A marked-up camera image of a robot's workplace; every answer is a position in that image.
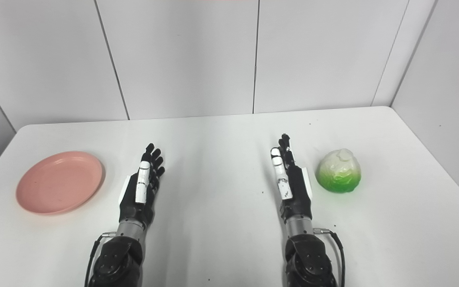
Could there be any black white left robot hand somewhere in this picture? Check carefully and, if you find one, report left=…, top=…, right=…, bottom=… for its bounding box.
left=118, top=143, right=166, bottom=228

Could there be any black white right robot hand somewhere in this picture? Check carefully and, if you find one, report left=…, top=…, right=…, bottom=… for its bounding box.
left=270, top=134, right=314, bottom=222

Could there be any green white cabbage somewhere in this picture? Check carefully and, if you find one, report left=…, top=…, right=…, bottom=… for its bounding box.
left=315, top=148, right=362, bottom=194

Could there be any pink round plate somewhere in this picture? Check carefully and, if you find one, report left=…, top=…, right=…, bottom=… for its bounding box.
left=16, top=151, right=106, bottom=216

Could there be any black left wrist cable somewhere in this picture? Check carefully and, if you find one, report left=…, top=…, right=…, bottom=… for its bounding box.
left=84, top=232, right=117, bottom=287

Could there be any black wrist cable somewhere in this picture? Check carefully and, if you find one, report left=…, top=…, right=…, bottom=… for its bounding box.
left=313, top=227, right=346, bottom=287
left=84, top=232, right=117, bottom=287

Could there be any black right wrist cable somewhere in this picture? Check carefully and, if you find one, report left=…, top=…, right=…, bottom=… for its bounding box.
left=313, top=227, right=346, bottom=287

